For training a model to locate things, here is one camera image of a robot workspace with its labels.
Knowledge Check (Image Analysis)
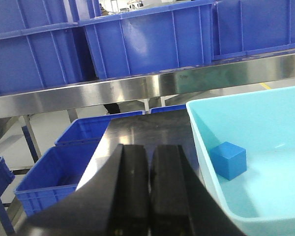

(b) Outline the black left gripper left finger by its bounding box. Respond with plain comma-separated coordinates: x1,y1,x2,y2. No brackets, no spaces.
17,144,149,236

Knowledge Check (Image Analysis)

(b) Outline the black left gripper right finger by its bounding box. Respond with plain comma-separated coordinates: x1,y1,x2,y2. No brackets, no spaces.
150,145,244,236

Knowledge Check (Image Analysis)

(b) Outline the blue cube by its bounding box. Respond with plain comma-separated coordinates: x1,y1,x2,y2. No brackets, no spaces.
209,142,247,180

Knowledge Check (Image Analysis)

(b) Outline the blue crate on shelf middle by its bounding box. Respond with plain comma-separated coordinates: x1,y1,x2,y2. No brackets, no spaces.
78,0,214,79

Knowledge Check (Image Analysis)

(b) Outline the blue crate on shelf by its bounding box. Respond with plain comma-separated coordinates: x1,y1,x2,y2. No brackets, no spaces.
0,0,95,96
78,0,214,79
212,0,295,60

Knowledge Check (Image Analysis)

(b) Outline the blue crate on shelf left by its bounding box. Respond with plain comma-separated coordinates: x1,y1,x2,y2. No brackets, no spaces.
0,0,95,96

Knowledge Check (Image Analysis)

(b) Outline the blue crate on shelf right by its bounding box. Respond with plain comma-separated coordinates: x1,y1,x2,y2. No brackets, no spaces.
212,0,295,60

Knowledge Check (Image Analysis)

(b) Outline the small blue bin near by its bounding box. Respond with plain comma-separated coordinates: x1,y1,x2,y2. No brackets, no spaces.
14,142,98,216

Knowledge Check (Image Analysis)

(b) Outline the small blue bin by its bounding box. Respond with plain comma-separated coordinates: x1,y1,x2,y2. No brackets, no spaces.
14,142,98,216
54,110,145,146

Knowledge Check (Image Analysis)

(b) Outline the small blue bin far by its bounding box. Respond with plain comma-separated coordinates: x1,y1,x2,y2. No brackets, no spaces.
54,110,145,146

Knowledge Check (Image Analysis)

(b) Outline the light cyan plastic tub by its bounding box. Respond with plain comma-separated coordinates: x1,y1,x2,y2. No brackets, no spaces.
186,86,295,236

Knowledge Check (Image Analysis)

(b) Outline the stainless steel shelf rail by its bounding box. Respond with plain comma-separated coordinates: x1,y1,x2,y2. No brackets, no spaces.
0,49,295,118

